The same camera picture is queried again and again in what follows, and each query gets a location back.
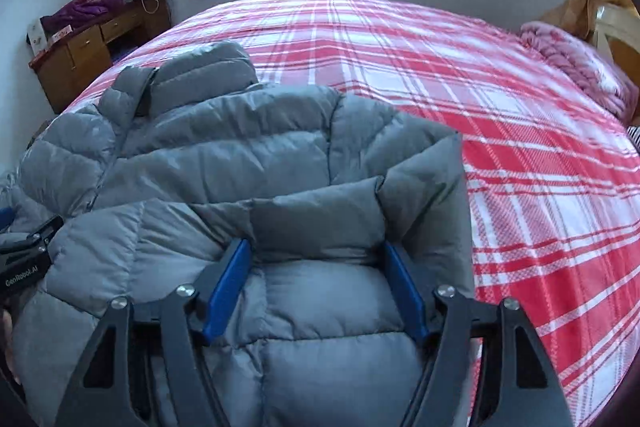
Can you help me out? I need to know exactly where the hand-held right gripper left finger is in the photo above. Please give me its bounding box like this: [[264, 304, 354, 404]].
[[54, 237, 253, 427]]

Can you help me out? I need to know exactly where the white box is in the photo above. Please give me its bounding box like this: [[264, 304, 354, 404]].
[[26, 18, 48, 56]]

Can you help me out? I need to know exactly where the wooden desk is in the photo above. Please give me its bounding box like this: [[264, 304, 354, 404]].
[[28, 0, 173, 114]]

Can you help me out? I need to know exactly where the grey down jacket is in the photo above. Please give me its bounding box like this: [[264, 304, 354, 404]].
[[0, 41, 476, 427]]

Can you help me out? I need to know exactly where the pink folded blanket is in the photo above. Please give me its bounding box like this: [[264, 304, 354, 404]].
[[517, 21, 638, 115]]

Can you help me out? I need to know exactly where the cream wooden headboard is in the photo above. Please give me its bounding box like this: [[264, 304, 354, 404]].
[[592, 4, 640, 78]]

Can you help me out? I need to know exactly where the red plaid bed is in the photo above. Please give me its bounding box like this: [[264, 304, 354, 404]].
[[60, 0, 640, 423]]

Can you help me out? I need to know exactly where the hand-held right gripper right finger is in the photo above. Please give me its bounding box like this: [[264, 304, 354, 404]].
[[382, 241, 576, 427]]

